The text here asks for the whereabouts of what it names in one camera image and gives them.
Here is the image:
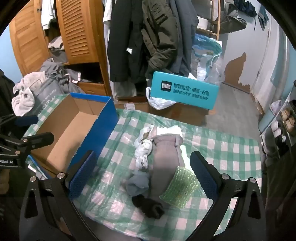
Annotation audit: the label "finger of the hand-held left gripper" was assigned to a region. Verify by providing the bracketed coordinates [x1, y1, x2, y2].
[0, 132, 55, 152]
[0, 114, 39, 130]

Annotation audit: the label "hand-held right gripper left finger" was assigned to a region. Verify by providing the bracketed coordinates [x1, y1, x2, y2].
[20, 151, 97, 241]

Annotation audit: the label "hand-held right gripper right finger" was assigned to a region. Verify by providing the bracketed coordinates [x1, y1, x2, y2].
[190, 151, 264, 241]

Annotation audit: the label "green bubble wrap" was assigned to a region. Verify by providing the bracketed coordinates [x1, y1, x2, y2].
[159, 165, 201, 208]

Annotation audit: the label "blue cardboard box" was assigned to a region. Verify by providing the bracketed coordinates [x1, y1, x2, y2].
[27, 92, 120, 179]

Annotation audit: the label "blue-grey cloth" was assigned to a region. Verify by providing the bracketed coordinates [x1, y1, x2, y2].
[126, 171, 152, 196]

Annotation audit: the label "black socks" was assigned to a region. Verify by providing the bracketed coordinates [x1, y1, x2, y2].
[131, 195, 165, 219]

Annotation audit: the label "white patterned cloth bundle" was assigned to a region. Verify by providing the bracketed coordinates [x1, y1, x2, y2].
[134, 125, 158, 172]

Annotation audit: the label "white towel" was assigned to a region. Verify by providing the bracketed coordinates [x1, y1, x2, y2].
[11, 72, 48, 117]

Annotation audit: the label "green checked tablecloth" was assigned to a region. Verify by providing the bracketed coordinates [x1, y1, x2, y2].
[23, 94, 263, 241]

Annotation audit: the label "grey printed tote bag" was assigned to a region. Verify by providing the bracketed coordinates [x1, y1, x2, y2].
[30, 78, 68, 116]

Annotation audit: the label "grey hoodie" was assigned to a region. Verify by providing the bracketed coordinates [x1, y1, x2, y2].
[40, 58, 86, 94]

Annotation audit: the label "brown cardboard box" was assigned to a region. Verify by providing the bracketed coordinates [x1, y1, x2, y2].
[148, 102, 210, 127]

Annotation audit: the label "folded grey clothes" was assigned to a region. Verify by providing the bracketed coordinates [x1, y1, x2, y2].
[47, 37, 68, 63]

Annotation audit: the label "person's dark jacket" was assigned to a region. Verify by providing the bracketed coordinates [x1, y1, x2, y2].
[264, 151, 296, 241]

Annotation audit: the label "black shoe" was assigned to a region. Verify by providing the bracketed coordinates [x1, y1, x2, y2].
[276, 135, 292, 158]

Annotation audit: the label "flat cardboard box white label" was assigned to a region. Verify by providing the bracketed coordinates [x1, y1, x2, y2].
[116, 96, 151, 114]

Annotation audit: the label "teal printed box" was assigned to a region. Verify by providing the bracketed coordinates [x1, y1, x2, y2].
[149, 71, 220, 111]

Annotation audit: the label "wooden louvred wardrobe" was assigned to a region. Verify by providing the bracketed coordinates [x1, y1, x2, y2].
[9, 0, 114, 97]

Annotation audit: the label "white shoe rack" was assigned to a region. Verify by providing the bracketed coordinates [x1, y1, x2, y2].
[258, 80, 296, 163]

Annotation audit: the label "clear plastic bag blue print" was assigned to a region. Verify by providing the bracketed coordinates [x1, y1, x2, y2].
[191, 33, 224, 85]

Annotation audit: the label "black hanging jacket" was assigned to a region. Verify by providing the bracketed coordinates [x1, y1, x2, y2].
[107, 0, 151, 83]

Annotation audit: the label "blue-grey hanging jacket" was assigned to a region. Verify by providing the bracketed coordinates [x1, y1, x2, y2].
[169, 0, 200, 77]

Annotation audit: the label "olive hanging jacket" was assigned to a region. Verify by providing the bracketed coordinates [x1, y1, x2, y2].
[141, 0, 184, 85]

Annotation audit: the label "olive hanging bag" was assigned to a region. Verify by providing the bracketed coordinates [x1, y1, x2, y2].
[218, 3, 247, 34]

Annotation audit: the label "teal hanging garment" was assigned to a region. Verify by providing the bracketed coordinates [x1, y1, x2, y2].
[258, 5, 270, 31]

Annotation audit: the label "dark blue hanging clothes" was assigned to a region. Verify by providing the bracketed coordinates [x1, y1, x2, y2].
[233, 0, 258, 18]

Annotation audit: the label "wooden shelf frame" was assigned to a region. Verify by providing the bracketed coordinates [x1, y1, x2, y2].
[196, 0, 221, 40]

